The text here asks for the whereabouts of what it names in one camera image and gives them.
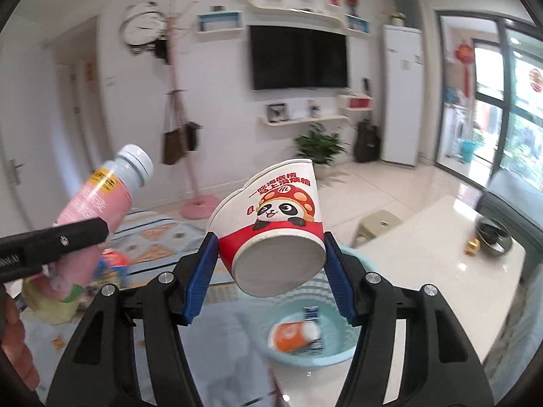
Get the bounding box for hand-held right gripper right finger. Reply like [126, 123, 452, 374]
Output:
[323, 232, 495, 407]

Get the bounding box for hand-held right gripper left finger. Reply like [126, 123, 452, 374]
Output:
[46, 232, 220, 407]

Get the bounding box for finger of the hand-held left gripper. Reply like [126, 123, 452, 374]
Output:
[25, 218, 109, 265]

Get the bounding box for pink drink bottle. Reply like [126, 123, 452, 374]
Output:
[46, 144, 154, 302]

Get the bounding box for light blue plastic basket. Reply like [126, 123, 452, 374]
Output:
[229, 244, 382, 369]

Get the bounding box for red and white paper cup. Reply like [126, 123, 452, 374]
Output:
[206, 159, 327, 298]

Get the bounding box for person's left hand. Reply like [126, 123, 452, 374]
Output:
[0, 293, 40, 391]

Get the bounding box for blue and white packet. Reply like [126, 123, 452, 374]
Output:
[297, 305, 325, 353]

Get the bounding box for blue and red carton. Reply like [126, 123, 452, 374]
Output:
[91, 248, 130, 288]

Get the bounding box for patterned blanket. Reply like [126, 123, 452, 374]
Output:
[8, 208, 272, 407]

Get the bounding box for yellow-green packet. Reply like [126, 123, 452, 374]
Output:
[21, 277, 88, 325]

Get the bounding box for orange paper cup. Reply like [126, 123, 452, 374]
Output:
[268, 320, 321, 353]

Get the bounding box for pink coat rack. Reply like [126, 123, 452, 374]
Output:
[163, 0, 221, 220]

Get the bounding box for white door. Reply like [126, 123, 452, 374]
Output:
[0, 51, 43, 238]

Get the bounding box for brown tote bag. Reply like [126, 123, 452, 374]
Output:
[162, 129, 187, 166]

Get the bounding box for small black bag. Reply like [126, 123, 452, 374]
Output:
[187, 122, 202, 152]

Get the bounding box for green potted plant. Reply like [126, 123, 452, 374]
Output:
[293, 123, 346, 179]

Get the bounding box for black guitar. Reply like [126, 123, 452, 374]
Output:
[354, 78, 381, 162]

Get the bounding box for dark metal bowl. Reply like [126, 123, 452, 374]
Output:
[474, 217, 512, 257]

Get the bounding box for red and white shelf box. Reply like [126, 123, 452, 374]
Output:
[338, 93, 373, 112]

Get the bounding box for blue bucket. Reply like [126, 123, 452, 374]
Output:
[459, 139, 480, 162]

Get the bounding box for grey sofa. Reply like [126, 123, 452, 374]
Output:
[475, 172, 543, 280]

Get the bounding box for white washing machine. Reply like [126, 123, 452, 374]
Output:
[450, 108, 467, 155]

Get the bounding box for dark framed sliding glass door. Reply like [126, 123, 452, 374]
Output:
[433, 8, 543, 204]

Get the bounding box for wide blue-lined shelf box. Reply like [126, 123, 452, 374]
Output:
[197, 12, 244, 32]

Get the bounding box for small blue-lined shelf box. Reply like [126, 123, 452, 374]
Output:
[344, 14, 369, 35]

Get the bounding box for red knot ornament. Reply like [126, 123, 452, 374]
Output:
[454, 41, 473, 98]

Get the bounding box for potted flowers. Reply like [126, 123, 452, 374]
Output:
[384, 6, 407, 26]

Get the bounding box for grey curtain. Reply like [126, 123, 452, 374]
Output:
[392, 0, 422, 30]

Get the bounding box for low white wall shelf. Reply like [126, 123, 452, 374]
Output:
[260, 114, 349, 126]

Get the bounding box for panda wall clock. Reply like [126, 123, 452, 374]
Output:
[122, 2, 167, 54]

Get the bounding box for black wall television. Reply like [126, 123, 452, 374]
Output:
[248, 25, 349, 92]

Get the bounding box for curved white wall shelf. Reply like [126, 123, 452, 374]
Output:
[246, 0, 346, 30]

